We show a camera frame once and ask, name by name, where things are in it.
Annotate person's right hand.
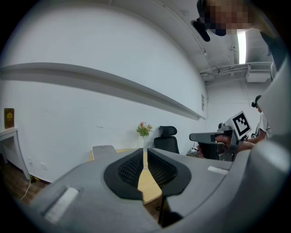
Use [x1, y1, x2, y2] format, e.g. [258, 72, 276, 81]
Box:
[215, 135, 231, 149]

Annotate black office chair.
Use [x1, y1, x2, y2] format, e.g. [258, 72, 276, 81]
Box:
[154, 125, 180, 154]

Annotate white air conditioner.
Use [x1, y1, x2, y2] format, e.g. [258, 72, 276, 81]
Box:
[246, 63, 273, 83]

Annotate ceiling strip light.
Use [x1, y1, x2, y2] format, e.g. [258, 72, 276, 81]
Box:
[237, 31, 247, 65]

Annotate black head-mounted camera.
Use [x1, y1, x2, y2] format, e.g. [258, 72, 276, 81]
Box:
[192, 18, 227, 43]

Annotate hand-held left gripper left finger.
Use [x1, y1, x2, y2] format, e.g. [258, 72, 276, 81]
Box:
[30, 147, 162, 233]

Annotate person's right forearm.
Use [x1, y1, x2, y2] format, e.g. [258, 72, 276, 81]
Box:
[236, 139, 262, 152]

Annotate white ceiling pipes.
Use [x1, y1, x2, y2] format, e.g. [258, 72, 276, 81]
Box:
[199, 64, 249, 84]

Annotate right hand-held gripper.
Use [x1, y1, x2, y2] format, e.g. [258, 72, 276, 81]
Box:
[190, 111, 252, 162]

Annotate pink flowers in white vase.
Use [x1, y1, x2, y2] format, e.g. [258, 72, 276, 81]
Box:
[136, 122, 153, 148]

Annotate white side desk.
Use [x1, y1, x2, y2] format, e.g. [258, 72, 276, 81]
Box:
[0, 127, 30, 180]

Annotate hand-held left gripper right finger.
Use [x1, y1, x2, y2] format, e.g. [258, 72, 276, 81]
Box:
[147, 148, 234, 233]

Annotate white floor cable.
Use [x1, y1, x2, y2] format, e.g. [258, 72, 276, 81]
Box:
[20, 179, 32, 201]

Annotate person's head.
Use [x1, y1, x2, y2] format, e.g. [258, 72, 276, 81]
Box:
[196, 0, 255, 36]

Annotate brown gold-print book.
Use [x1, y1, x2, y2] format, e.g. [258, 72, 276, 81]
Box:
[4, 108, 15, 128]

